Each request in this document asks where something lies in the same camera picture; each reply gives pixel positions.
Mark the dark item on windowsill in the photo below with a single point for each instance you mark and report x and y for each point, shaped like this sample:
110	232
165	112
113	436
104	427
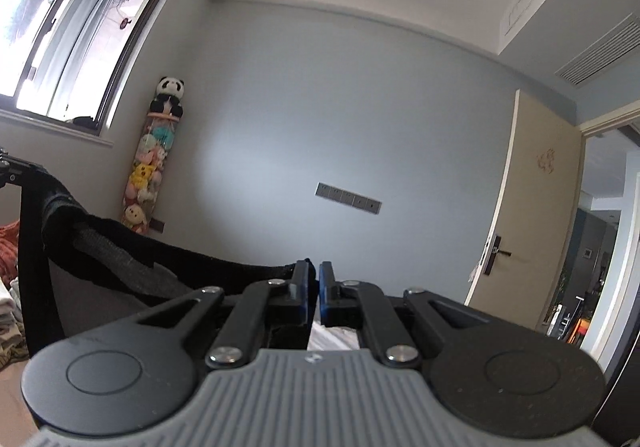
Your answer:
84	123

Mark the white tassel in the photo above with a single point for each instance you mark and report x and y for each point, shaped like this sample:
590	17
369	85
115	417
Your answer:
475	273

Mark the grey wall switch panel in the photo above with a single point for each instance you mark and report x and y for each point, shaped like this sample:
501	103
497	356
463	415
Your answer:
348	198

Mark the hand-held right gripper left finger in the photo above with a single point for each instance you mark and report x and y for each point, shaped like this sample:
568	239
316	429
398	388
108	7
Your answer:
301	294

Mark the ceiling air vent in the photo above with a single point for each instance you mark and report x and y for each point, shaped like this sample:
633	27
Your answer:
600	52

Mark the brown patterned cloth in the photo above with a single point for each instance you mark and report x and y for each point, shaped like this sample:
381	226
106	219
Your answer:
10	347

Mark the window with dark frame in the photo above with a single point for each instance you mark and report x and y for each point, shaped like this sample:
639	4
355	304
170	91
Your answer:
75	27

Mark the hanging plush toy organizer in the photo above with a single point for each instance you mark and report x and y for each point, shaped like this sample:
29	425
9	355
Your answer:
150	167

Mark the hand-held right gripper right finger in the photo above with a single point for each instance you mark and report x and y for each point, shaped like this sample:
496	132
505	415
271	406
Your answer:
326	294

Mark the black and grey raglan shirt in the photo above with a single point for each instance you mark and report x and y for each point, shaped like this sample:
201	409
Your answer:
125	247

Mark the orange patterned cloth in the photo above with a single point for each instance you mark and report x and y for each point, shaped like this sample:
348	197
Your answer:
7	249

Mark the panda plush toy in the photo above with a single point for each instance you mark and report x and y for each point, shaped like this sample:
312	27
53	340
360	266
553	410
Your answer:
169	94

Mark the white cloth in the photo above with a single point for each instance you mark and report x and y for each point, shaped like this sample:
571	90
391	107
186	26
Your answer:
7	302

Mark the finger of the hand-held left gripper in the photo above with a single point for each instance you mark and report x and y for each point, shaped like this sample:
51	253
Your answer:
15	172

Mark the orange object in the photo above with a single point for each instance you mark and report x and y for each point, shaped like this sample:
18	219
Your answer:
578	331

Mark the yellow plush toy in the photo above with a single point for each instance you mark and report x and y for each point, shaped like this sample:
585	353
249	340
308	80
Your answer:
141	176

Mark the beige door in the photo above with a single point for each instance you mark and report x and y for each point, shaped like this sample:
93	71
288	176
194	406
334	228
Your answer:
530	227

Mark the ceiling access panel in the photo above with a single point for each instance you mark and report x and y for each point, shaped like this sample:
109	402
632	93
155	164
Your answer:
525	2

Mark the small dark wall outlet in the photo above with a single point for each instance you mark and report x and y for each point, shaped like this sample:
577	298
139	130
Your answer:
158	226

